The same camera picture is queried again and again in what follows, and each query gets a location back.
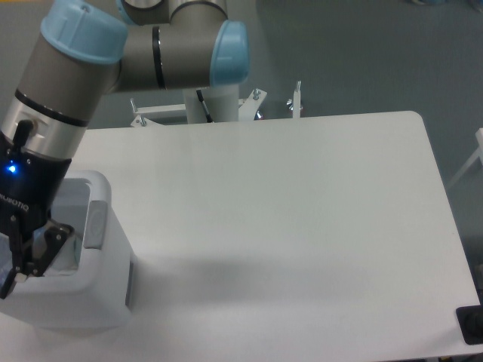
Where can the black device at table edge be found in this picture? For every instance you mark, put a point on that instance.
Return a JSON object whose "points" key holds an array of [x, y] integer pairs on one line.
{"points": [[470, 321]]}

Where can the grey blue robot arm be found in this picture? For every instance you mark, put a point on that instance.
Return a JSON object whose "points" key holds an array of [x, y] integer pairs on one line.
{"points": [[81, 54]]}

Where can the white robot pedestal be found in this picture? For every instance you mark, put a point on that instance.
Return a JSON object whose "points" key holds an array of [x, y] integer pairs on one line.
{"points": [[202, 106]]}

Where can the white trash can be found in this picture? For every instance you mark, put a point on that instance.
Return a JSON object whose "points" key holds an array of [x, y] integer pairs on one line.
{"points": [[98, 294]]}

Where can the white frame at right edge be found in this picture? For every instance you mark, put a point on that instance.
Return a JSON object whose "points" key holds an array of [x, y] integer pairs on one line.
{"points": [[474, 158]]}

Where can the clear plastic bottle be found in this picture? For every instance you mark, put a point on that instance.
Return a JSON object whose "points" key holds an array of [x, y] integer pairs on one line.
{"points": [[5, 259]]}

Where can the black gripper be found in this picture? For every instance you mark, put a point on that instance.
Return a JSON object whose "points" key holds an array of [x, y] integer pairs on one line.
{"points": [[29, 184]]}

